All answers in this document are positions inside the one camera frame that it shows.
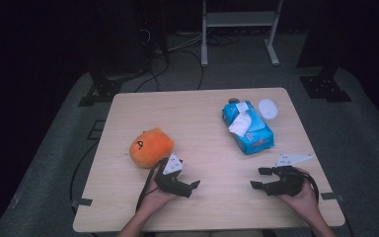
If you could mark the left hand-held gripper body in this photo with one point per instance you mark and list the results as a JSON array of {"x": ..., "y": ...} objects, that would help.
[{"x": 169, "y": 182}]

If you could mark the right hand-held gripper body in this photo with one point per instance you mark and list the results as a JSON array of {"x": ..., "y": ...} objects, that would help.
[{"x": 288, "y": 182}]

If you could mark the blue wet wipe pack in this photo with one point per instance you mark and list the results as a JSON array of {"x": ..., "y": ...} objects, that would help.
[{"x": 258, "y": 140}]

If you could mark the orange plush toy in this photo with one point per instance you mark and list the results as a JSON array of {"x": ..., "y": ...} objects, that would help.
[{"x": 154, "y": 148}]

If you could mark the white wet wipe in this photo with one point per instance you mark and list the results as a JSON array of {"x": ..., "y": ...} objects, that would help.
[{"x": 241, "y": 124}]

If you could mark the person's left hand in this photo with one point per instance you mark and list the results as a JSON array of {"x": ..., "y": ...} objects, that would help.
[{"x": 154, "y": 199}]

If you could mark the person's right hand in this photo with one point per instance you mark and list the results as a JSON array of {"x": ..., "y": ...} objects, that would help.
[{"x": 304, "y": 202}]

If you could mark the black tape strip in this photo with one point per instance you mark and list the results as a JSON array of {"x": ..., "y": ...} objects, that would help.
[
  {"x": 81, "y": 202},
  {"x": 331, "y": 196}
]

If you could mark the white round lid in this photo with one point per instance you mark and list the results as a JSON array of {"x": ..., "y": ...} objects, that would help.
[{"x": 268, "y": 109}]

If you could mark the small dark round object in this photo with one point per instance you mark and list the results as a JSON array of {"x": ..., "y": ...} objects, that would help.
[{"x": 233, "y": 100}]

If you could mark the black stand base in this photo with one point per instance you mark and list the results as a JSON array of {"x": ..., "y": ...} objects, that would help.
[
  {"x": 324, "y": 87},
  {"x": 103, "y": 90}
]

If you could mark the white metal stand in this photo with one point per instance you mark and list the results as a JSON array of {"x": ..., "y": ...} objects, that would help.
[{"x": 240, "y": 19}]

